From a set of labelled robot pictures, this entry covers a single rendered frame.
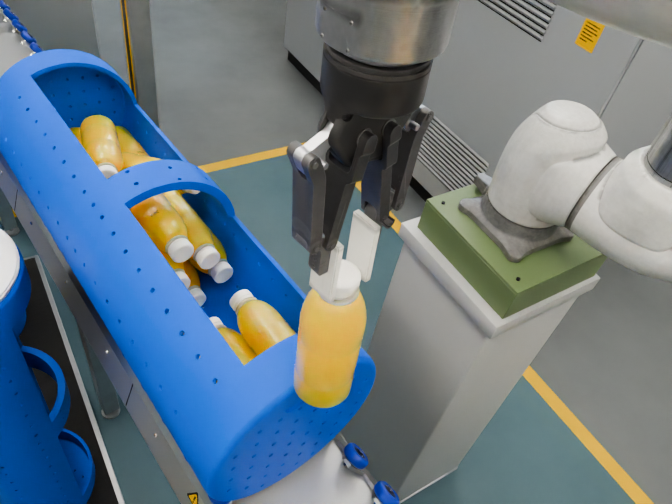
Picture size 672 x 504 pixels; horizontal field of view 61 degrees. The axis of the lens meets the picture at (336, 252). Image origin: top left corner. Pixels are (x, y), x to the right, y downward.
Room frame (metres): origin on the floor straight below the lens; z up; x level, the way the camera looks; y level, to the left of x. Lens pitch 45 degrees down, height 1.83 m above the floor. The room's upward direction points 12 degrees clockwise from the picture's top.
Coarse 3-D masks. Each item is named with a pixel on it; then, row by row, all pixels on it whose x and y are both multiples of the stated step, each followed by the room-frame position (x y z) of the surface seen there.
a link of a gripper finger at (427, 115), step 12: (420, 120) 0.40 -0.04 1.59; (408, 132) 0.40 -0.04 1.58; (420, 132) 0.40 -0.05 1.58; (408, 144) 0.40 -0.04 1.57; (420, 144) 0.41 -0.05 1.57; (408, 156) 0.40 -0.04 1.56; (396, 168) 0.40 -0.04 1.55; (408, 168) 0.40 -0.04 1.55; (396, 180) 0.40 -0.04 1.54; (408, 180) 0.40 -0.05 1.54; (396, 192) 0.40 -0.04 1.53; (396, 204) 0.39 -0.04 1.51
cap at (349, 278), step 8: (344, 264) 0.38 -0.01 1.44; (352, 264) 0.38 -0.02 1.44; (344, 272) 0.37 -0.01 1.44; (352, 272) 0.37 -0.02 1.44; (344, 280) 0.36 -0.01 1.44; (352, 280) 0.36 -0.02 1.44; (360, 280) 0.37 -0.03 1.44; (336, 288) 0.35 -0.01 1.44; (344, 288) 0.35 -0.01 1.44; (352, 288) 0.35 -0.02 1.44; (336, 296) 0.35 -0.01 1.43; (344, 296) 0.35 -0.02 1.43; (352, 296) 0.36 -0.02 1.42
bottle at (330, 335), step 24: (312, 288) 0.37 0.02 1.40; (312, 312) 0.35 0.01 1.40; (336, 312) 0.34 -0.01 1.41; (360, 312) 0.36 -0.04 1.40; (312, 336) 0.34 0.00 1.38; (336, 336) 0.33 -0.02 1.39; (360, 336) 0.35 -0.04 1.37; (312, 360) 0.33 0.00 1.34; (336, 360) 0.33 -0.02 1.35; (312, 384) 0.33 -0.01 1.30; (336, 384) 0.33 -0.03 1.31
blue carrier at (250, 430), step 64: (64, 64) 0.94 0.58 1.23; (0, 128) 0.82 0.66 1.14; (64, 128) 0.76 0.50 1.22; (128, 128) 1.04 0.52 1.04; (64, 192) 0.65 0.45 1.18; (128, 192) 0.63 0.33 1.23; (64, 256) 0.60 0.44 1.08; (128, 256) 0.53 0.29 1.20; (256, 256) 0.70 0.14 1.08; (128, 320) 0.46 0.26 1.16; (192, 320) 0.44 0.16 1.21; (192, 384) 0.37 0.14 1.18; (256, 384) 0.36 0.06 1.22; (192, 448) 0.31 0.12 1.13; (256, 448) 0.33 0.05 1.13; (320, 448) 0.42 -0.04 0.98
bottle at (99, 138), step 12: (84, 120) 0.90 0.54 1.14; (96, 120) 0.89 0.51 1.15; (108, 120) 0.91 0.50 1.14; (84, 132) 0.86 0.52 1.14; (96, 132) 0.85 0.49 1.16; (108, 132) 0.86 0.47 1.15; (84, 144) 0.82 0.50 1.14; (96, 144) 0.81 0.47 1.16; (108, 144) 0.82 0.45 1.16; (96, 156) 0.78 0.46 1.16; (108, 156) 0.79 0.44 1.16; (120, 156) 0.81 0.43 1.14; (120, 168) 0.79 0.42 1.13
